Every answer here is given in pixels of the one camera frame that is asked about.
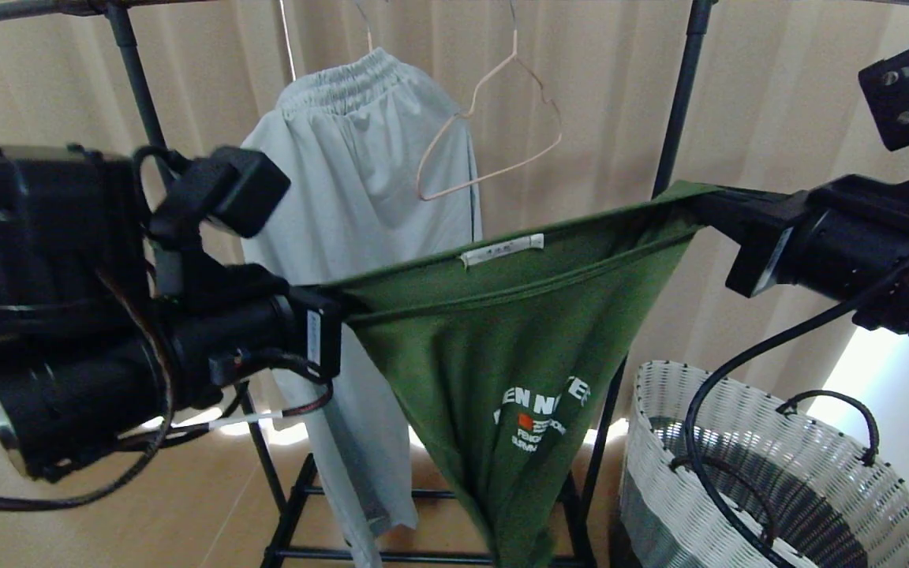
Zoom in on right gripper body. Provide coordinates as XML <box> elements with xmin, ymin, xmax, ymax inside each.
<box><xmin>725</xmin><ymin>168</ymin><xmax>909</xmax><ymax>302</ymax></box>

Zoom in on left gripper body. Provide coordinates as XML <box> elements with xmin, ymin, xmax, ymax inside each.
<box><xmin>163</xmin><ymin>288</ymin><xmax>343</xmax><ymax>389</ymax></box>

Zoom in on pale grey shorts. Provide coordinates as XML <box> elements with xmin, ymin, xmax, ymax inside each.
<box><xmin>240</xmin><ymin>47</ymin><xmax>484</xmax><ymax>568</ymax></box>

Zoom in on green garment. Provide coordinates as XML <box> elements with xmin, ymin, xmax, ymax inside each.
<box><xmin>320</xmin><ymin>180</ymin><xmax>730</xmax><ymax>568</ymax></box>

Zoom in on pink clothes hanger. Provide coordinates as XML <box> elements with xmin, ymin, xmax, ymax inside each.
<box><xmin>353</xmin><ymin>0</ymin><xmax>377</xmax><ymax>53</ymax></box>
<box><xmin>415</xmin><ymin>0</ymin><xmax>564</xmax><ymax>203</ymax></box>

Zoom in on black clothes rack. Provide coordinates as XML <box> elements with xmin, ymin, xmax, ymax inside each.
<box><xmin>0</xmin><ymin>0</ymin><xmax>909</xmax><ymax>568</ymax></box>

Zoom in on white laundry basket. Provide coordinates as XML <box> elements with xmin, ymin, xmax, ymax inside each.
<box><xmin>619</xmin><ymin>361</ymin><xmax>909</xmax><ymax>568</ymax></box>

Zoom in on beige curtain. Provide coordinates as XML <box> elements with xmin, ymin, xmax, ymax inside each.
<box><xmin>0</xmin><ymin>0</ymin><xmax>909</xmax><ymax>443</ymax></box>

